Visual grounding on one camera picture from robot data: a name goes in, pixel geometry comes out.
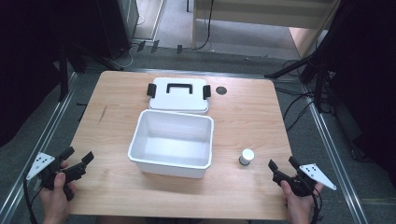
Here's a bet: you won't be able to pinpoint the black cabinet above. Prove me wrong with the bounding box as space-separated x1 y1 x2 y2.
95 0 140 60

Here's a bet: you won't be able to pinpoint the black hanging cable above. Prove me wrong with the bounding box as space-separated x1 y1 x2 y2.
195 0 216 51

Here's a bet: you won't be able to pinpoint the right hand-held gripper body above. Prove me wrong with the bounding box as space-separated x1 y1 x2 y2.
271 162 338 198

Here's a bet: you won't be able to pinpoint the person's right hand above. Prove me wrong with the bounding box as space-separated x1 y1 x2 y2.
279 179 325 224

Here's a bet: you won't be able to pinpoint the white box lid black handle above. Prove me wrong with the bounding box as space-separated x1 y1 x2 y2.
146 77 212 116

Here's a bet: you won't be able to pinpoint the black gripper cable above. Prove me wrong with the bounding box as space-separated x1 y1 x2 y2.
309 189 324 224
22 177 43 224

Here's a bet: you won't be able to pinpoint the black floor cables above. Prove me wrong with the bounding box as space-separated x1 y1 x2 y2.
274 59 334 133

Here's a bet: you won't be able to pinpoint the small white capped bottle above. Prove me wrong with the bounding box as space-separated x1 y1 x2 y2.
238 147 256 167

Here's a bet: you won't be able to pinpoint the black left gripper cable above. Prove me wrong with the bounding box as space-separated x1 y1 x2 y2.
22 177 43 224

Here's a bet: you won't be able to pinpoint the light wooden desk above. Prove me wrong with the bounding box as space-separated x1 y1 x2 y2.
191 0 342 60

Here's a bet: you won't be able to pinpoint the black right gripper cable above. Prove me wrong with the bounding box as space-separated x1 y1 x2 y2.
309 189 324 224

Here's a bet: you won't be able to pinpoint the aluminium floor rail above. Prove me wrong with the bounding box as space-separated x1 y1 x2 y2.
300 82 371 224
0 72 78 222
122 68 303 82

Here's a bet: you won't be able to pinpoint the dark curtain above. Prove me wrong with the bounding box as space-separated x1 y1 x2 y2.
323 0 396 180
0 0 104 148

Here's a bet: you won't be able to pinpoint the white floor cable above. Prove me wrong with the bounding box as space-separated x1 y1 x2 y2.
106 13 148 71

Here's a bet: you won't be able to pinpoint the black metal stand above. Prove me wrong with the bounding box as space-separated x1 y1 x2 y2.
263 36 335 114
57 43 124 103

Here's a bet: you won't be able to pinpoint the white plastic storage box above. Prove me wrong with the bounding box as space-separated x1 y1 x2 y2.
127 108 215 180

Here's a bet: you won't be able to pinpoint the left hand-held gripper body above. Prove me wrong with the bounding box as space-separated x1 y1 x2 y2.
25 151 88 202

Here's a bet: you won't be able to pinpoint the person's left hand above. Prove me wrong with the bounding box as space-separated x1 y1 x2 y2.
38 161 78 224

